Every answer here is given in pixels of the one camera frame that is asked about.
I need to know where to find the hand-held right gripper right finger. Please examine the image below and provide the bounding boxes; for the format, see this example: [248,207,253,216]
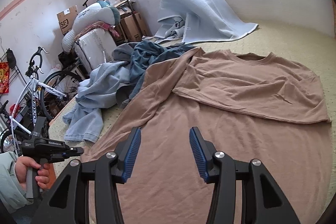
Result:
[189,126,301,224]

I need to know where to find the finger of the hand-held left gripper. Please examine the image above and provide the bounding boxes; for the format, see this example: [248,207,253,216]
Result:
[66,147,84,160]

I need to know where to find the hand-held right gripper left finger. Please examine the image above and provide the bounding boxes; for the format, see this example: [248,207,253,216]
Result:
[31,127,142,224]

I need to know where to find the tan t-shirt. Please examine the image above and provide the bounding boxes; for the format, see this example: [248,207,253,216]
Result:
[81,47,331,224]

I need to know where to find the person's left forearm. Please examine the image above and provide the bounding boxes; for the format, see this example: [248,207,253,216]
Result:
[0,152,29,214]

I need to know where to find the person's left hand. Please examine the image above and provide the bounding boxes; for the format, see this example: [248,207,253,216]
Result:
[15,157,50,190]

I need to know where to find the white bicycle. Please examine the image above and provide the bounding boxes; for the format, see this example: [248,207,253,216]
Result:
[0,46,84,157]

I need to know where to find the light blue jeans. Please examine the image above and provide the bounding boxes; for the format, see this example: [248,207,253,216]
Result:
[63,61,135,143]

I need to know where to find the black cloth bundle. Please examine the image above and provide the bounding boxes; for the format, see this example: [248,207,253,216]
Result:
[57,51,79,69]

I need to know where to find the black hanging pouch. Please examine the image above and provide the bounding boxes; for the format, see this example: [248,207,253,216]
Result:
[6,48,17,69]

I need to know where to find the grey garment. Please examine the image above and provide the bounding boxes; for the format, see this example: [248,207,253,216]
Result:
[112,42,147,109]

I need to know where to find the white suitcase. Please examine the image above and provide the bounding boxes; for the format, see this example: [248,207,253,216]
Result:
[74,28,118,71]

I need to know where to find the printed cardboard box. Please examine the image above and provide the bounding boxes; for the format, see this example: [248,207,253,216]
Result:
[57,5,79,35]

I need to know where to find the plush shark pillow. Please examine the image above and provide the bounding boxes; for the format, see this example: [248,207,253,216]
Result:
[62,0,121,52]

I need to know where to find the light blue blanket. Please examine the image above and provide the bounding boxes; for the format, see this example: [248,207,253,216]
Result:
[154,0,259,45]

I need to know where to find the red wall hanging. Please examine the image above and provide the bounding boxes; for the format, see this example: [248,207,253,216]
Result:
[0,62,10,94]

